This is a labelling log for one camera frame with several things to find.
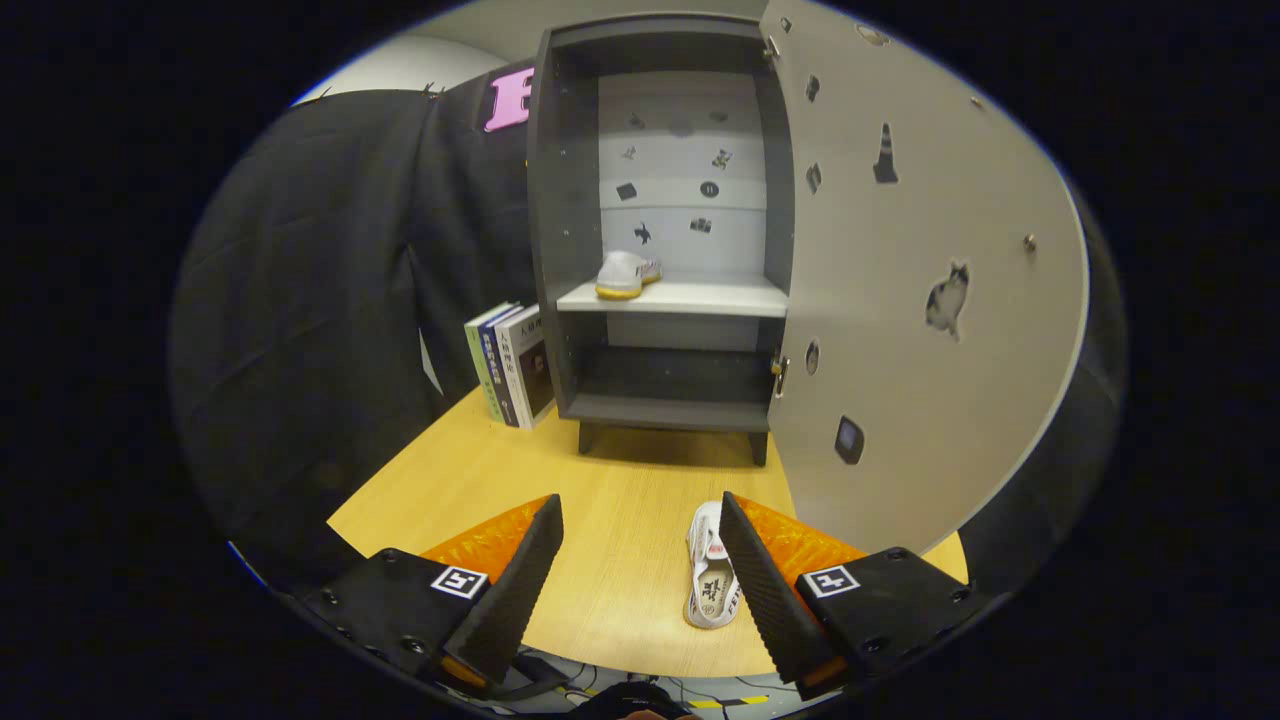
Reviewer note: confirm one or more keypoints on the white shoe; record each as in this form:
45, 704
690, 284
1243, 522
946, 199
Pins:
708, 590
620, 275

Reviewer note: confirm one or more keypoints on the beige shoe cabinet door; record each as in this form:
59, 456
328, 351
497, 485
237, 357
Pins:
930, 420

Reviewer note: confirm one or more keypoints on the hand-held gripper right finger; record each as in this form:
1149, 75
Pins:
765, 600

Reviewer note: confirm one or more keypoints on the black backdrop cloth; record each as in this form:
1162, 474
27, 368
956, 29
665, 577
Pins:
300, 300

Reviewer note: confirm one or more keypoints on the white cabinet shelf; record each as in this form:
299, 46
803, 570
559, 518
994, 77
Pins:
700, 297

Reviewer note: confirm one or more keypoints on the blue spine book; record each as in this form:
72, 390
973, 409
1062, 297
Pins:
500, 380

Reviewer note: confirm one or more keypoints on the metal door hinge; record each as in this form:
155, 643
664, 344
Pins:
780, 372
772, 47

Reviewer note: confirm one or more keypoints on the white cover book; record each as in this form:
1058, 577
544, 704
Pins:
530, 370

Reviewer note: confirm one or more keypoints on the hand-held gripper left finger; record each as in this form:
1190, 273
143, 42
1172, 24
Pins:
515, 595

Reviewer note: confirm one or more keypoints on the yellow black floor tape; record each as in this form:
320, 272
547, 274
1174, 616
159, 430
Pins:
735, 702

